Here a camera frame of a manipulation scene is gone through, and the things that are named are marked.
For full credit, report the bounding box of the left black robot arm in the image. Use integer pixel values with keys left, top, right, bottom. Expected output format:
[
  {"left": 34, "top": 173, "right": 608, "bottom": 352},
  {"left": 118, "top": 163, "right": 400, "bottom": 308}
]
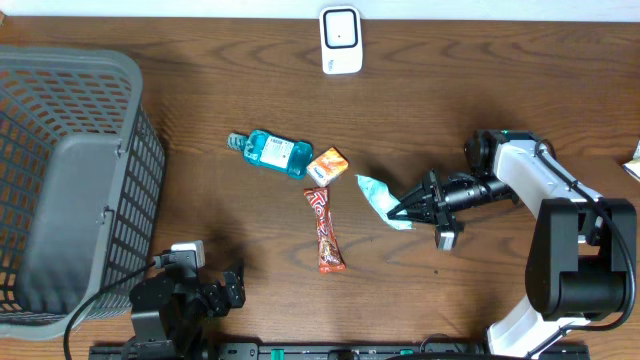
[{"left": 122, "top": 257, "right": 246, "bottom": 360}]

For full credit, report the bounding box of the teal wet wipes pack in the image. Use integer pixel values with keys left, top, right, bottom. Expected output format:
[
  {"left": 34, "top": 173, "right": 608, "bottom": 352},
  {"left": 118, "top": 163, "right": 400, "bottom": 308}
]
[{"left": 356, "top": 175, "right": 413, "bottom": 231}]

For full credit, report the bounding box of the blue mouthwash bottle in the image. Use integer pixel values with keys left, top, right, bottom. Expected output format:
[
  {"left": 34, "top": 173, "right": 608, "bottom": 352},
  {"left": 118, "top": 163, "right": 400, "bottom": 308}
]
[{"left": 227, "top": 129, "right": 313, "bottom": 180}]

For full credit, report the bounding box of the grey plastic shopping basket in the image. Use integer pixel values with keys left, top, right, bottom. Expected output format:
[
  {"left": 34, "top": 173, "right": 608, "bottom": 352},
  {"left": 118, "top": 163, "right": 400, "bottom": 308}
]
[{"left": 1, "top": 46, "right": 165, "bottom": 341}]

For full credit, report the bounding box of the white barcode scanner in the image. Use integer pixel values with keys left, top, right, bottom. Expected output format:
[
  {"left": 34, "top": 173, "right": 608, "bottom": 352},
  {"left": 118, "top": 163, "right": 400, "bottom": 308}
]
[{"left": 319, "top": 6, "right": 364, "bottom": 75}]

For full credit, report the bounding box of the small orange snack box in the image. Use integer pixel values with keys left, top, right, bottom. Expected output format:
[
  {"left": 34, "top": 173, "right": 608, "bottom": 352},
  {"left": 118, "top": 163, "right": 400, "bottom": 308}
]
[{"left": 306, "top": 147, "right": 349, "bottom": 187}]

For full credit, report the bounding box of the cream snack bag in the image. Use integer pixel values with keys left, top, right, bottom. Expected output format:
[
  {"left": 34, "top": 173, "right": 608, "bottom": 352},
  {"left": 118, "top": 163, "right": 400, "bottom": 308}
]
[{"left": 623, "top": 141, "right": 640, "bottom": 181}]

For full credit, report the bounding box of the orange chocolate bar wrapper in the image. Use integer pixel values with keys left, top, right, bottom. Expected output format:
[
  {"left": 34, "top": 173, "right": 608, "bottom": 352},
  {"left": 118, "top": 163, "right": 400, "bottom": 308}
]
[{"left": 304, "top": 187, "right": 346, "bottom": 274}]

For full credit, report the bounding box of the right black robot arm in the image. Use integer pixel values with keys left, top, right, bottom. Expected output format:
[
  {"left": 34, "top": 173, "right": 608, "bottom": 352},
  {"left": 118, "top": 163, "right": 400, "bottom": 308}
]
[{"left": 387, "top": 130, "right": 637, "bottom": 359}]

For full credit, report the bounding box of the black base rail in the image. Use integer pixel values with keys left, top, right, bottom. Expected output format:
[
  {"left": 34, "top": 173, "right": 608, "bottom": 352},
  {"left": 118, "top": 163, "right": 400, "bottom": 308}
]
[{"left": 88, "top": 338, "right": 591, "bottom": 360}]

